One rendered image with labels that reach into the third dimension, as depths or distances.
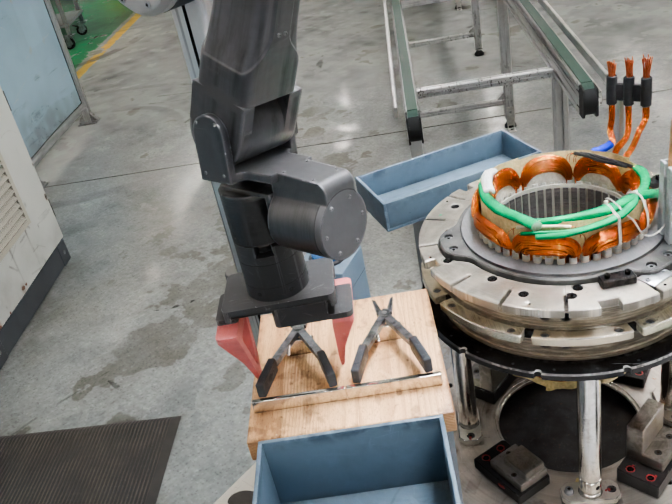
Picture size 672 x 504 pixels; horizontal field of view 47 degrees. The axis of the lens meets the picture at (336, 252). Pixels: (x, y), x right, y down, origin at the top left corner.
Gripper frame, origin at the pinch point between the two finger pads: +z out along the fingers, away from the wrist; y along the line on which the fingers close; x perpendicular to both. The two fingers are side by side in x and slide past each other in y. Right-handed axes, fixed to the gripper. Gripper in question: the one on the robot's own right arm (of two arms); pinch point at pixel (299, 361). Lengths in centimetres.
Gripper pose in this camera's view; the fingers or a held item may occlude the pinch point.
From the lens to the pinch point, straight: 75.2
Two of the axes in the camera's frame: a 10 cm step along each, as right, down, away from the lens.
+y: 9.8, -1.8, -0.7
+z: 1.9, 8.5, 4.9
